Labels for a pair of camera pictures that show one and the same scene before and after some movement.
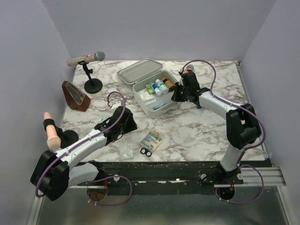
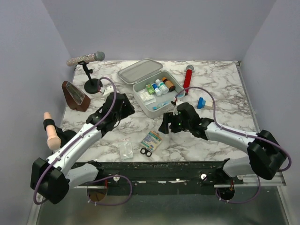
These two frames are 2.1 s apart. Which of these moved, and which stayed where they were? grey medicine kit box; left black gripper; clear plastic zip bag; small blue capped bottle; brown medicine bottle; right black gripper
Moved: right black gripper; left black gripper
Stayed: small blue capped bottle; clear plastic zip bag; grey medicine kit box; brown medicine bottle
